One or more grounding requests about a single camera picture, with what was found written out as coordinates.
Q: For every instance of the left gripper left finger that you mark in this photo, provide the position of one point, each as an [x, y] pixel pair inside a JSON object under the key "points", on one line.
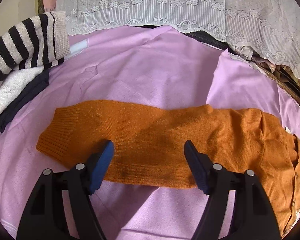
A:
{"points": [[44, 216]]}

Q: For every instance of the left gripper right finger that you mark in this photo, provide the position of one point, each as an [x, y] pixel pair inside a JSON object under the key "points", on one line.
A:
{"points": [[237, 205]]}

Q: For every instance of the orange knit cat cardigan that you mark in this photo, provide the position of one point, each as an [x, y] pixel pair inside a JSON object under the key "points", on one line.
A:
{"points": [[149, 146]]}

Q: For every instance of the dark navy garment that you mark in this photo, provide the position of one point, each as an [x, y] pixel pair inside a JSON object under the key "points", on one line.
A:
{"points": [[32, 89]]}

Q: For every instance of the woven bamboo mat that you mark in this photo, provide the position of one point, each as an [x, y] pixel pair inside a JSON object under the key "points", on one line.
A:
{"points": [[279, 73]]}

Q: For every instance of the white folded garment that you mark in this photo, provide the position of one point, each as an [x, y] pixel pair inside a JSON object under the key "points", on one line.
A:
{"points": [[15, 83]]}

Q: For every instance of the pink bed sheet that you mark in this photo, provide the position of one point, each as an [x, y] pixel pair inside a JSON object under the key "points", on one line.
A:
{"points": [[158, 67]]}

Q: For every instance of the black white striped garment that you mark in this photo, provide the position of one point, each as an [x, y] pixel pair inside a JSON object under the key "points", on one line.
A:
{"points": [[39, 41]]}

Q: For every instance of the white lace cover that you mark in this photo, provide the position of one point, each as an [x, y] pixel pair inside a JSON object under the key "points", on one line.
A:
{"points": [[270, 28]]}

